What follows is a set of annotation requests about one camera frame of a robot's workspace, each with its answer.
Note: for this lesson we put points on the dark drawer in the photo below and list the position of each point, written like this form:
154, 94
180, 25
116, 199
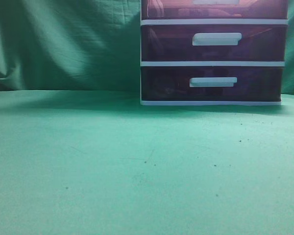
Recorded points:
203, 42
211, 83
213, 9

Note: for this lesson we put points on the green cloth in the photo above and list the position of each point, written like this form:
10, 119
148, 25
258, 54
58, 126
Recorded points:
79, 154

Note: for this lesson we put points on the dark top drawer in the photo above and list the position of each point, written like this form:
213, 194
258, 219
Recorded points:
213, 9

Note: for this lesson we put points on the dark bottom drawer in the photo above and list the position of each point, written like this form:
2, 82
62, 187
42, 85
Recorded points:
211, 83

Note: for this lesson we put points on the dark middle drawer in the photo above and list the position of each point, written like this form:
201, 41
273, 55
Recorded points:
203, 42

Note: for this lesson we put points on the white frame drawer cabinet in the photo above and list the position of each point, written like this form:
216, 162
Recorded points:
279, 64

